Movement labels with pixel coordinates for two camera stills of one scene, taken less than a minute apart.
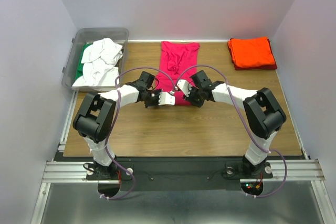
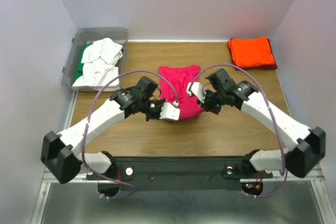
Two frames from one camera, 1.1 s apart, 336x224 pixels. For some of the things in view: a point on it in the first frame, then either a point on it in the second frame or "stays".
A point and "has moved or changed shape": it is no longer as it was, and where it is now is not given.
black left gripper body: x=152 y=98 to x=153 y=109
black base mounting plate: x=177 y=174 stays
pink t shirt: x=178 y=63 has moved or changed shape
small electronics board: x=252 y=188 stays
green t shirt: x=80 y=67 stays
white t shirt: x=101 y=60 stays
